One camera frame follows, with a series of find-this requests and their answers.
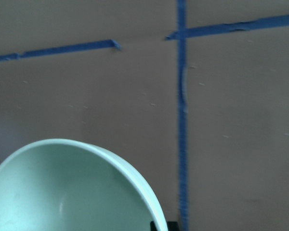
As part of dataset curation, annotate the brown paper table cover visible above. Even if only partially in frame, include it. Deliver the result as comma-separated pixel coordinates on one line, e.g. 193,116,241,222
0,0,289,231

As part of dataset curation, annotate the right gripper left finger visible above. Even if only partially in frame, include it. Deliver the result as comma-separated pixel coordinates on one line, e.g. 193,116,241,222
150,221,157,231

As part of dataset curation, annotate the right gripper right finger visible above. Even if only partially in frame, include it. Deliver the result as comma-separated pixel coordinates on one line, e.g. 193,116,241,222
167,221,180,231

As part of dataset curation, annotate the green bowl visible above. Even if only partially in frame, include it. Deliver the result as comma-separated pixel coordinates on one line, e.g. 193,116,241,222
0,139,168,231

